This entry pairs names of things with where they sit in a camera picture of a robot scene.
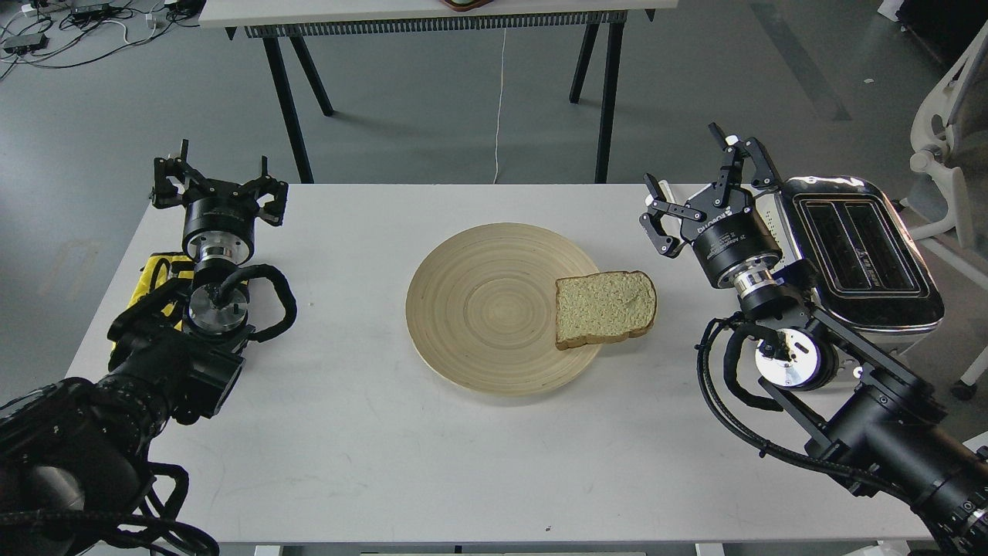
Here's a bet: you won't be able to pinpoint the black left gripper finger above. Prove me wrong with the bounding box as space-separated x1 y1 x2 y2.
239 156 289 226
151 138 209 210

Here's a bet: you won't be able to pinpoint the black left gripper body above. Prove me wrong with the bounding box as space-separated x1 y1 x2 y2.
182 179 265 265

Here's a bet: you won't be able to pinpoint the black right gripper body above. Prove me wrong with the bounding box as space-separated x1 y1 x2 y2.
687 188 783 289

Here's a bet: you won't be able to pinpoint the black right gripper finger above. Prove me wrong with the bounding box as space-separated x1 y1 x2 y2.
709 122 783 209
639 174 706 259

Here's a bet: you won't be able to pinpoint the slice of brown bread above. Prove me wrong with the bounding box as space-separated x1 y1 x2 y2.
555 271 658 351

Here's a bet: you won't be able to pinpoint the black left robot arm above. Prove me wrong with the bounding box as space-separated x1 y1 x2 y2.
1 142 297 555

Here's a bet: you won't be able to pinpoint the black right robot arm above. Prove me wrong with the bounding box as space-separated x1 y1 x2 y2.
640 124 987 555

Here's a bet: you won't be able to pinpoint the cream and chrome toaster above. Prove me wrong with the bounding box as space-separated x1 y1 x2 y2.
750 176 946 392

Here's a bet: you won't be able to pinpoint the yellow and black object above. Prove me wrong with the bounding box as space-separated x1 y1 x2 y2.
111 253 249 368

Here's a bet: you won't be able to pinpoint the white background table black legs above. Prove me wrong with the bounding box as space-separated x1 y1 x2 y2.
198 1 678 183

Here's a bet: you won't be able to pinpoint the round bamboo plate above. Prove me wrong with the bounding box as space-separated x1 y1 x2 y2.
405 222 601 397

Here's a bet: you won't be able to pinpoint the white office chair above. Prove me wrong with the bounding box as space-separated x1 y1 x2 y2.
898 23 988 401

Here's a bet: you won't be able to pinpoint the brown object on background table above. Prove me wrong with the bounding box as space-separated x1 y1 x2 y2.
441 0 491 12

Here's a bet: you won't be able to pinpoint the floor cables and power strips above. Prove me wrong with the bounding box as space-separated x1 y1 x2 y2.
0 0 206 81

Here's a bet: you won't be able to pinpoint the white hanging cable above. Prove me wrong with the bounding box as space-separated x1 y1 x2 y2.
492 28 509 185

